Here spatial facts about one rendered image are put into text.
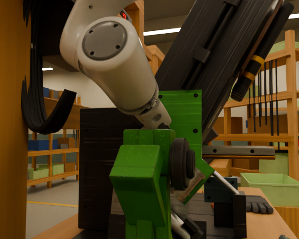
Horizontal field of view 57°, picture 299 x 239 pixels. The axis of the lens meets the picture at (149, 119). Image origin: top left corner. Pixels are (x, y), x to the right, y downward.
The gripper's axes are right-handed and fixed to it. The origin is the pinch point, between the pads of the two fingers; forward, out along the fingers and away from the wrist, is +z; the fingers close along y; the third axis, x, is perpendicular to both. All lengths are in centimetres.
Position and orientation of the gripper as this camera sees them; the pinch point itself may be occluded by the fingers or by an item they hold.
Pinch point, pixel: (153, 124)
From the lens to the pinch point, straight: 63.9
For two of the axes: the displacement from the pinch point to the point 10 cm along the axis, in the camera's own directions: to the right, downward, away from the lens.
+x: -7.4, 6.7, -0.9
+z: 2.1, 3.6, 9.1
